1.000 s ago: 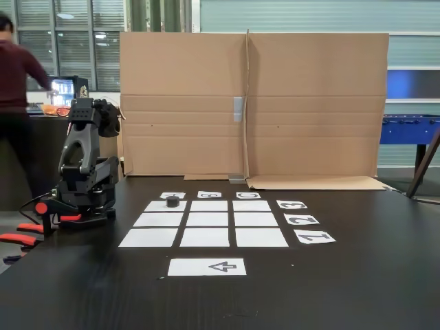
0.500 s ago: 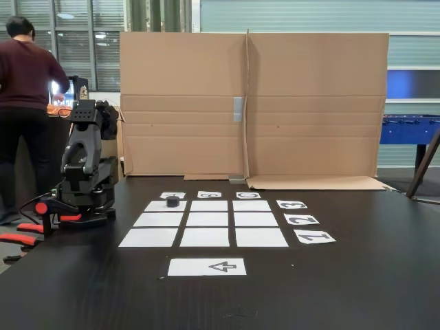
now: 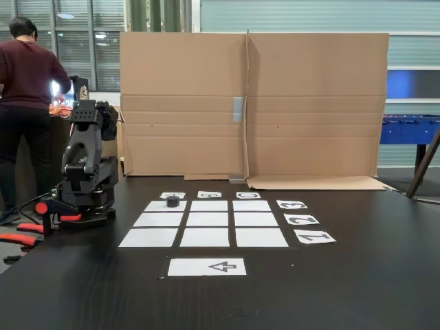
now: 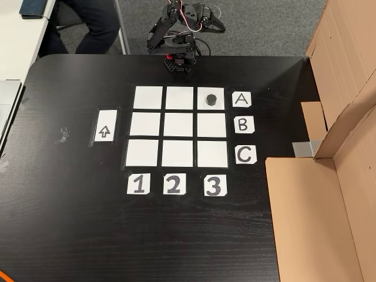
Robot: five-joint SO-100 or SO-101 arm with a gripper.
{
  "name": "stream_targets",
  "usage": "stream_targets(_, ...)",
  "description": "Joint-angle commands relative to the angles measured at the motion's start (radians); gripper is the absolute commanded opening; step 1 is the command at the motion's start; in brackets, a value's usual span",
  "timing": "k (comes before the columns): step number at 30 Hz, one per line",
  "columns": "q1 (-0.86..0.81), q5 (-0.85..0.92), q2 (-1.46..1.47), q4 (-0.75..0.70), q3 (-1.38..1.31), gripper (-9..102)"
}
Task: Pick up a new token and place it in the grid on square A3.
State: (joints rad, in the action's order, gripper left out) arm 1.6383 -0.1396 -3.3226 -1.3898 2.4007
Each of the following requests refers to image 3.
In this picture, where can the number 1 paper sheet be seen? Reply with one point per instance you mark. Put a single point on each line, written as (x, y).
(314, 238)

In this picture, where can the white arrow paper sheet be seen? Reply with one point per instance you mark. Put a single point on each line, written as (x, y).
(192, 267)

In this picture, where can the person's hand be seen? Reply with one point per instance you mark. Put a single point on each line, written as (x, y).
(60, 98)

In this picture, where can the orange plastic bag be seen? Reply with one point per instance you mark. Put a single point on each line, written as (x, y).
(60, 111)

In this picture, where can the number 3 paper sheet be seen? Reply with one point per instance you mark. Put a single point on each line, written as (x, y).
(291, 205)

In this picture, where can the brown wooden leg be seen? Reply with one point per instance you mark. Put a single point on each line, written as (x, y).
(424, 161)

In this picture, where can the black mini fridge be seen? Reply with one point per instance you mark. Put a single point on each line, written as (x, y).
(80, 93)

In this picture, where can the white square paper sheet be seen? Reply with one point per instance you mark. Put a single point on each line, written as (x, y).
(205, 238)
(252, 206)
(154, 206)
(209, 206)
(158, 219)
(207, 219)
(256, 219)
(148, 238)
(262, 237)

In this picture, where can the letter B paper sheet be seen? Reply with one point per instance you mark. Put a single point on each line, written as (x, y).
(201, 195)

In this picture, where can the grey tape strip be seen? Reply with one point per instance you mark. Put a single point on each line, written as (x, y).
(236, 179)
(239, 109)

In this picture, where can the letter A paper sheet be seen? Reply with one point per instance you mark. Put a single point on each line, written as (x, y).
(163, 196)

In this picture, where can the dark brown counter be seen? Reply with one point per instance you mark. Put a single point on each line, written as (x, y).
(56, 144)

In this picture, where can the red black bar clamp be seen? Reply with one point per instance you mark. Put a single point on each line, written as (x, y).
(20, 239)
(46, 213)

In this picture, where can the person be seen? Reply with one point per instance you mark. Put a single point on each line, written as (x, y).
(24, 68)

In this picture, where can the blue foosball table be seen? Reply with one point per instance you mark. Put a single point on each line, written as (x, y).
(405, 132)

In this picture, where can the number 2 paper sheet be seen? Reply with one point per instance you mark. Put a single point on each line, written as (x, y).
(302, 219)

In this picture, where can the letter C paper sheet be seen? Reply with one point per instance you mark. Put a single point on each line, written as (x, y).
(239, 195)

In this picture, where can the black octagonal token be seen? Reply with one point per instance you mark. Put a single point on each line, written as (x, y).
(172, 201)

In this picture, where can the brown cardboard panel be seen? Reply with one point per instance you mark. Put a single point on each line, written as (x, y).
(182, 68)
(316, 68)

